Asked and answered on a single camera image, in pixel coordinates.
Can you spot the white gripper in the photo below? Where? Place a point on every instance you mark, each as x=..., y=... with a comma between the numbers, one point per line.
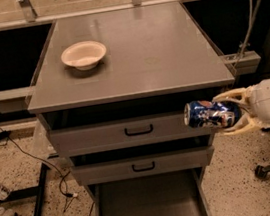
x=257, y=97

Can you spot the blue pepsi can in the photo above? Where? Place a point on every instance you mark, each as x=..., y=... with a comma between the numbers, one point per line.
x=206, y=114

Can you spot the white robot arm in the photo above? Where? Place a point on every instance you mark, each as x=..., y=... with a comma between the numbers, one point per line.
x=255, y=103

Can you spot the grey drawer cabinet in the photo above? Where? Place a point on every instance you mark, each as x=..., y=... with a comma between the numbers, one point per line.
x=152, y=51

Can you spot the grey middle drawer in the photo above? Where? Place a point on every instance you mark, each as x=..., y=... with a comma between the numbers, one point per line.
x=144, y=160

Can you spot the grey drawer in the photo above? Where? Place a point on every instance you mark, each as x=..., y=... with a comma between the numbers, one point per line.
x=144, y=160
x=168, y=194
x=123, y=124

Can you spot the grey bottom drawer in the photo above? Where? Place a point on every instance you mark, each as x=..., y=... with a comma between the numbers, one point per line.
x=168, y=194

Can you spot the grey top drawer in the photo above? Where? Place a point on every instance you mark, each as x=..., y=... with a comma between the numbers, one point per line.
x=123, y=124

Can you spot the white paper bowl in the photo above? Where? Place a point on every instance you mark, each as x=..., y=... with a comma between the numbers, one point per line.
x=84, y=55

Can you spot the black table leg frame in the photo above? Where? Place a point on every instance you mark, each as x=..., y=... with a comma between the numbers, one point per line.
x=37, y=192

